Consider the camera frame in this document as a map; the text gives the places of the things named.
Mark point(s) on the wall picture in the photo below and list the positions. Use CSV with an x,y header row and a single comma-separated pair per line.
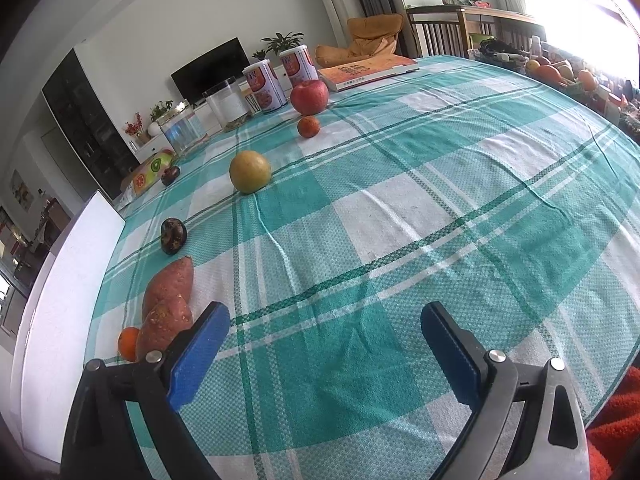
x,y
20,187

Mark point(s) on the green checked tablecloth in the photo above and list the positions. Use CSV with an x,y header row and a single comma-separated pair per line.
x,y
400,210

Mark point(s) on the orange book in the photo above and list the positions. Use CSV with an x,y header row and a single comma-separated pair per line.
x,y
367,71

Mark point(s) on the orange lounge chair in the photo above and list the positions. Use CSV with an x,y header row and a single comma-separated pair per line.
x,y
370,30

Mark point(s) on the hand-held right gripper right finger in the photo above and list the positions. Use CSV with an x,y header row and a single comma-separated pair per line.
x,y
447,355

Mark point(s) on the red and white can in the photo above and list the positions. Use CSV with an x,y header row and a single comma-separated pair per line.
x,y
297,62
265,87

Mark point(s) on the long sweet potato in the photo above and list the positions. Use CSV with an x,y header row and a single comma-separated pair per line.
x,y
172,280

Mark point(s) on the stubby sweet potato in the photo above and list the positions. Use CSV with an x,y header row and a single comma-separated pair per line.
x,y
162,325

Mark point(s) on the black television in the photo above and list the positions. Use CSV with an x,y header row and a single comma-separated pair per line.
x,y
210,67

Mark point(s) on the small orange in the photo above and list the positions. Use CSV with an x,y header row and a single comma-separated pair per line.
x,y
127,344

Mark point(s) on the white tv cabinet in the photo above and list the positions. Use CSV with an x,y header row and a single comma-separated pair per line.
x,y
145,151

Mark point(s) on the dark purple mangosteen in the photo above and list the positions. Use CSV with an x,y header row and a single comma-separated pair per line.
x,y
170,176
173,236

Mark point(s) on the red flower arrangement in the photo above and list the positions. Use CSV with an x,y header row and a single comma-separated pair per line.
x,y
135,127

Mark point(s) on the yellow-green pear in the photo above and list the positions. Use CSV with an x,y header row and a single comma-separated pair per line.
x,y
250,172

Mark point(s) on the wooden dining chair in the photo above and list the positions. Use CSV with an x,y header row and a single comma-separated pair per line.
x,y
55,215

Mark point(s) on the black glass cabinet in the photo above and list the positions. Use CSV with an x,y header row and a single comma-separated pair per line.
x,y
85,125

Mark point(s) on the large potted plant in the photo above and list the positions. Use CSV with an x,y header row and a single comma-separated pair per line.
x,y
282,42

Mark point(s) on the small tangerine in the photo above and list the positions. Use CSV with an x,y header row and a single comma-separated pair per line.
x,y
308,127

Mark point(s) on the clear jar with black lid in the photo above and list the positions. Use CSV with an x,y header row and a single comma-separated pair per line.
x,y
227,105

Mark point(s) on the plant in white vase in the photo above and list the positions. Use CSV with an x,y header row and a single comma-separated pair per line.
x,y
161,112

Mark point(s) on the wooden desk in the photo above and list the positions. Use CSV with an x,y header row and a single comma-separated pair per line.
x,y
500,14

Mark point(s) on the red cloth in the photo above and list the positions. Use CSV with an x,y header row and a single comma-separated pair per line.
x,y
615,420

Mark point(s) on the bowl of assorted fruit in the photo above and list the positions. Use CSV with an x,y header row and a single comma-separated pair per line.
x,y
555,72

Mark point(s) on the red apple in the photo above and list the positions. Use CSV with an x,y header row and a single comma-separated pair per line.
x,y
309,97

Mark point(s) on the fruit printed packet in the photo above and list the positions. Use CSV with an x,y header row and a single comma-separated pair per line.
x,y
147,172

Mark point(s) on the clear jar with gold lid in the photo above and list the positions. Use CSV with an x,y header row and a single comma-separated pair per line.
x,y
182,130

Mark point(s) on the white board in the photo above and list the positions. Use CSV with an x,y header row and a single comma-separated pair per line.
x,y
65,310

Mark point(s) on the small potted plant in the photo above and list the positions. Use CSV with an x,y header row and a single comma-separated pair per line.
x,y
259,55

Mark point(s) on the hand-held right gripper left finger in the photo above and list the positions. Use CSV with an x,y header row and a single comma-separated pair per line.
x,y
197,355

